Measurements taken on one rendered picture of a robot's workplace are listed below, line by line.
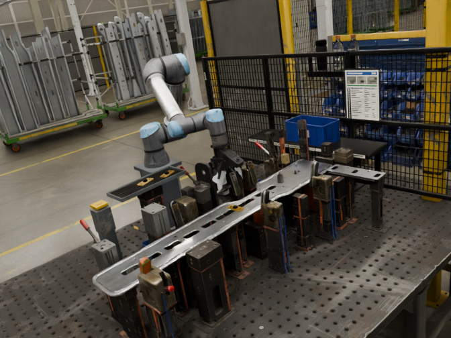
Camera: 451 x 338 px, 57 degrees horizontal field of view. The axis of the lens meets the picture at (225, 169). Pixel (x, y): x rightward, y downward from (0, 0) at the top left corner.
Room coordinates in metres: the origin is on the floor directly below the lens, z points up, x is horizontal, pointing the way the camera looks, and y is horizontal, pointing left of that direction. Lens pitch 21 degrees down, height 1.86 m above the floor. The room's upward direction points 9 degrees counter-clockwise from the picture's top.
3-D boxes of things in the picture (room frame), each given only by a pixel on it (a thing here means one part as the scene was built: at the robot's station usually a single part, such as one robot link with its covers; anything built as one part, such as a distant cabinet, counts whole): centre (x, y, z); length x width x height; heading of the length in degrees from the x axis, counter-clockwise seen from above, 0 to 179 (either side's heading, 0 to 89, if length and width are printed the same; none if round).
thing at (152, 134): (2.30, 0.38, 1.27); 0.13 x 0.12 x 0.14; 115
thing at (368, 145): (2.52, -0.56, 1.01); 0.90 x 0.22 x 0.03; 42
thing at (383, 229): (1.90, -0.73, 0.84); 0.11 x 0.06 x 0.29; 42
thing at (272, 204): (1.68, -0.18, 0.87); 0.12 x 0.09 x 0.35; 42
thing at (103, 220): (1.69, 0.57, 0.92); 0.08 x 0.08 x 0.44; 42
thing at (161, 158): (2.30, 0.38, 1.15); 0.15 x 0.15 x 0.10
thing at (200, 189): (1.90, 0.14, 0.89); 0.13 x 0.11 x 0.38; 42
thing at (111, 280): (1.75, -0.01, 1.00); 1.38 x 0.22 x 0.02; 132
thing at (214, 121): (1.81, 0.01, 1.41); 0.09 x 0.08 x 0.11; 25
